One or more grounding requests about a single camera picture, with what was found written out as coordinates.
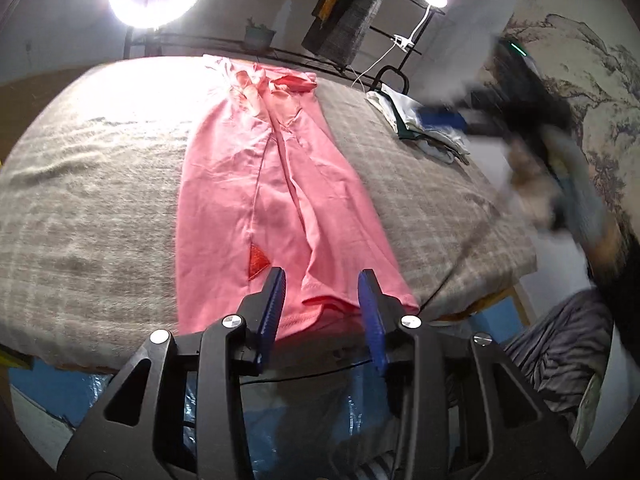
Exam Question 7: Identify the pink pants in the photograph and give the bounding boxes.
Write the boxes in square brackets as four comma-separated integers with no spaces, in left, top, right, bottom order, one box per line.
[176,57,421,336]

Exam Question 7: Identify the white folded garment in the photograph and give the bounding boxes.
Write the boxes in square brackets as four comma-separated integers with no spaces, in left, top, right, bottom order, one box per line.
[365,85,426,128]

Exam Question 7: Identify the yellow hanging cloth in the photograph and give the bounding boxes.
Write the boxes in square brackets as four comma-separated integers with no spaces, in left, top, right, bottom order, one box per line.
[312,0,348,23]

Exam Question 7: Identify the landscape wall mural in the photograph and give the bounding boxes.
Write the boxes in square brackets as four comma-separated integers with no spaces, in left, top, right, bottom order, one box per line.
[480,0,640,241]

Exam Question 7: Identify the person's right hand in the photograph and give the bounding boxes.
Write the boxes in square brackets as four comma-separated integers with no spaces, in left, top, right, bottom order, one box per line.
[507,130,562,231]

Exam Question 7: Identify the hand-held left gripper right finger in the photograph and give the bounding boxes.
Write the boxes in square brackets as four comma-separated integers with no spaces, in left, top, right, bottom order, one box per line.
[356,268,588,480]

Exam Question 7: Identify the wooden table frame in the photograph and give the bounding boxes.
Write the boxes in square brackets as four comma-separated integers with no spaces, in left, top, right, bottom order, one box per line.
[425,280,533,328]

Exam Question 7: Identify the white lamp cable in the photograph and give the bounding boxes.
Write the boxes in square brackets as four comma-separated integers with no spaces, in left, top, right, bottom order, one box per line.
[350,45,401,92]

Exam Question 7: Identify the grey folded garment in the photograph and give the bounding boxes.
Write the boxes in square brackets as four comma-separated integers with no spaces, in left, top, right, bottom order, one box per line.
[417,130,473,166]

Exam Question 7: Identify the black thin cable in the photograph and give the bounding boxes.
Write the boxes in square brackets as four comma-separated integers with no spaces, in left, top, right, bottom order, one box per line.
[240,357,373,386]

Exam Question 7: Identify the dark green folded garment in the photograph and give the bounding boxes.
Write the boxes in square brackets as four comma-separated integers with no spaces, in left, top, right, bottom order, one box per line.
[395,120,436,142]

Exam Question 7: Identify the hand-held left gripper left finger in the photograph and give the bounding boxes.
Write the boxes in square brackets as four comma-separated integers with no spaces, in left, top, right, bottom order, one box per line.
[57,266,288,480]

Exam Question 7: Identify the plaid long coat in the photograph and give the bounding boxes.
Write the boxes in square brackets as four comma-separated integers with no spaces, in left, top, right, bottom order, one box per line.
[302,0,396,68]

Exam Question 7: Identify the black metal clothes rack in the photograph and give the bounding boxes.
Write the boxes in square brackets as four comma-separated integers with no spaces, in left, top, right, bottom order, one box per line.
[122,0,471,96]

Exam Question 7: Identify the potted plant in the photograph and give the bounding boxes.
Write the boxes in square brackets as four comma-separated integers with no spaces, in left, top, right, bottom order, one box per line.
[245,17,278,53]

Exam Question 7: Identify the grey plaid blanket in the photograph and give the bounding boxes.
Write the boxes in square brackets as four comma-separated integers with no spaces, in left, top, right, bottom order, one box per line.
[0,55,538,373]

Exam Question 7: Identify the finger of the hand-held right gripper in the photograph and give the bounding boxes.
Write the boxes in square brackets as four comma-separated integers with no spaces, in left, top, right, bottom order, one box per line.
[417,102,506,138]

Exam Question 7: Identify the grey striped cloth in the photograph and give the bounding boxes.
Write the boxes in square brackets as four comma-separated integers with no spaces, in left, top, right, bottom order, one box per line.
[500,287,621,441]

